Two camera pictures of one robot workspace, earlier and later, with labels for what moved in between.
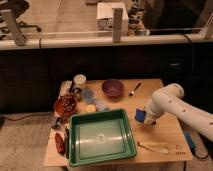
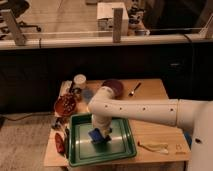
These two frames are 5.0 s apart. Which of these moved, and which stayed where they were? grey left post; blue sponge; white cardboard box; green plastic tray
Moved: blue sponge
Stayed: green plastic tray; grey left post; white cardboard box
